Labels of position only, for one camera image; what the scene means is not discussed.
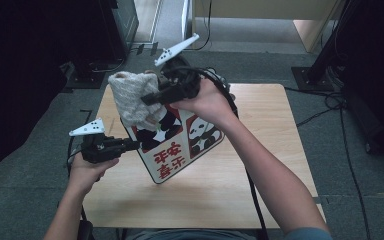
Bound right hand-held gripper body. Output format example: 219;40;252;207
154;32;203;102

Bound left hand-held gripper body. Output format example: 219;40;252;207
68;117;129;165

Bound white knitted cloth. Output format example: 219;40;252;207
107;70;169;132

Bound panda picture board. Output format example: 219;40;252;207
119;96;227;185

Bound person's left hand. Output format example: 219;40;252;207
67;155;121;195

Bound person's right hand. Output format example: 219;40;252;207
169;79;238;130

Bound black stand base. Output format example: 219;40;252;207
64;59;109;90

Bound person's grey-blue shirt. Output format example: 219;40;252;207
126;227;334;240

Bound dark curtain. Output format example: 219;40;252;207
0;0;114;191
333;0;384;161

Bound wooden furniture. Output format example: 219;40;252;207
193;0;346;54

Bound black slanted stand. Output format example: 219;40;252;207
291;0;359;94

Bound black hanging cable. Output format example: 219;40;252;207
192;0;214;52

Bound thick black gripper cable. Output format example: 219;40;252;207
161;65;270;240

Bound black floor cable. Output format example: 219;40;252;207
338;105;372;240

